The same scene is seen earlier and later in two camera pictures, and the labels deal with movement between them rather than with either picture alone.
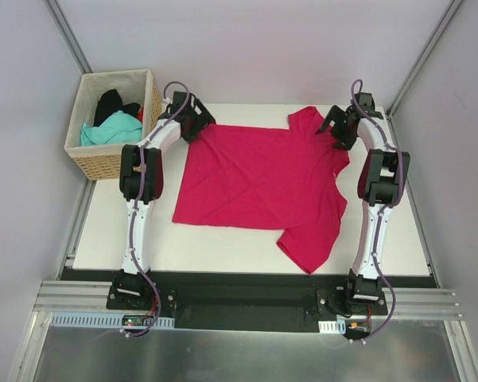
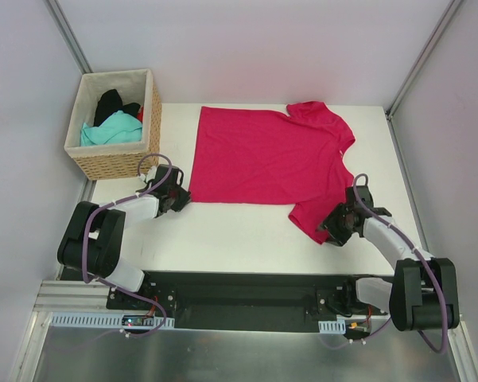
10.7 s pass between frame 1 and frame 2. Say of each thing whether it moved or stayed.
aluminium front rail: stayed
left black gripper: moved
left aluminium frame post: stayed
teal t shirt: stayed
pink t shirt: moved
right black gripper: moved
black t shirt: stayed
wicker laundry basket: stayed
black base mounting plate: stayed
